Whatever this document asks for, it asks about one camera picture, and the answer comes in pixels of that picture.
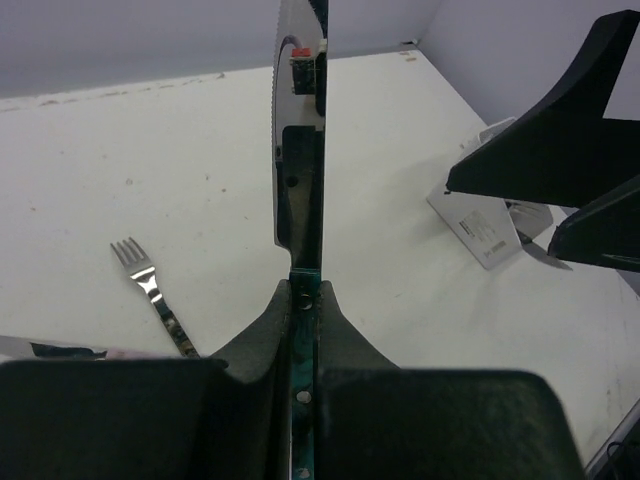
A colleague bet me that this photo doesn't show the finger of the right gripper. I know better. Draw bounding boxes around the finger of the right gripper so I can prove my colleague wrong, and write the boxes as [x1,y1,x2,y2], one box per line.
[548,177,639,272]
[446,10,639,208]

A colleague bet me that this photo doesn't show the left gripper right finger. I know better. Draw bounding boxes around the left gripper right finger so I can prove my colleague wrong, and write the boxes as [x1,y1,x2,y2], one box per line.
[314,282,584,479]

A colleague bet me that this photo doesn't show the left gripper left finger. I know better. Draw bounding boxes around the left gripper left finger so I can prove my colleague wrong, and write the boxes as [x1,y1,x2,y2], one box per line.
[1,281,292,479]

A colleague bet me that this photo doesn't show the knife with teal handle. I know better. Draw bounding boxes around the knife with teal handle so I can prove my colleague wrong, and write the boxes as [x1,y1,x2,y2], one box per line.
[271,1,329,479]

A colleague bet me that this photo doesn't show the fork with dark handle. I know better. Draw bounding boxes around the fork with dark handle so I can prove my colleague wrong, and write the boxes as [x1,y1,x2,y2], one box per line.
[110,237,200,358]

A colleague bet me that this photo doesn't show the knife with pink handle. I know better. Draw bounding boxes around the knife with pink handle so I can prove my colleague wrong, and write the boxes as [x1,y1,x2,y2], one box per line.
[0,335,177,363]

